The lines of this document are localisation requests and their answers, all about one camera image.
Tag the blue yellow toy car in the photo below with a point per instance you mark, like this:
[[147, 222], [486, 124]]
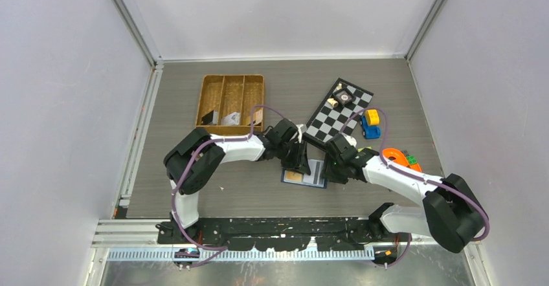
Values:
[[370, 124]]

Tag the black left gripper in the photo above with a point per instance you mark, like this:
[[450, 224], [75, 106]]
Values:
[[300, 163]]

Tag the white credit card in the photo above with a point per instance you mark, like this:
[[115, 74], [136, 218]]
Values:
[[315, 179]]

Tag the black white chessboard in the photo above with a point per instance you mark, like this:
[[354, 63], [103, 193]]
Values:
[[327, 120]]

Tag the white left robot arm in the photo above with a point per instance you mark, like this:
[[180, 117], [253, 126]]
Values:
[[190, 164]]

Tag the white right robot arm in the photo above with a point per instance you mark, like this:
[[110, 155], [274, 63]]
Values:
[[445, 208]]

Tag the blue card holder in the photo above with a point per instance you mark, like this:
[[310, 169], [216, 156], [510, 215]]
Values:
[[301, 184]]

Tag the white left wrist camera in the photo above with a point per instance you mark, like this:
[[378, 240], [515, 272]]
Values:
[[301, 129]]

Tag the black credit card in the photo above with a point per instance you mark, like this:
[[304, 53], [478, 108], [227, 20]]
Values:
[[210, 119]]

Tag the woven bamboo cutlery tray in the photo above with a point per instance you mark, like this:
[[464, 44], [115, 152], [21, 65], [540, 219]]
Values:
[[233, 96]]

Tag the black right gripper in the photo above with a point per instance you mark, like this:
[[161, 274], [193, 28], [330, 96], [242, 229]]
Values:
[[333, 177]]

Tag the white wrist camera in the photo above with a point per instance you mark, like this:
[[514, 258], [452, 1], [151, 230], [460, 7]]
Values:
[[301, 129], [351, 140]]

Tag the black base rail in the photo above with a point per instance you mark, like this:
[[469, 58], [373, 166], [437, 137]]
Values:
[[281, 234]]

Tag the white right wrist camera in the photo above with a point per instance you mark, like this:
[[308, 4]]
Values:
[[351, 140]]

